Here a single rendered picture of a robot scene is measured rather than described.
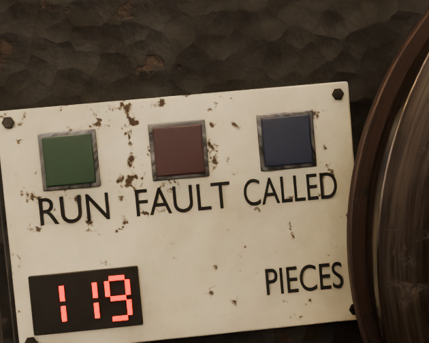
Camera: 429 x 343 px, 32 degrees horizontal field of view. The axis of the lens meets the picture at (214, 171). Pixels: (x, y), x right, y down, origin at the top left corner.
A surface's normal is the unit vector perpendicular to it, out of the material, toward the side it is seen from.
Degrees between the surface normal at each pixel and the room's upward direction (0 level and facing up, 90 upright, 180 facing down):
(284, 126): 90
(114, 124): 90
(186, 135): 90
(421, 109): 90
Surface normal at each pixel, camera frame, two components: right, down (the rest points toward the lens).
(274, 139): 0.06, 0.05
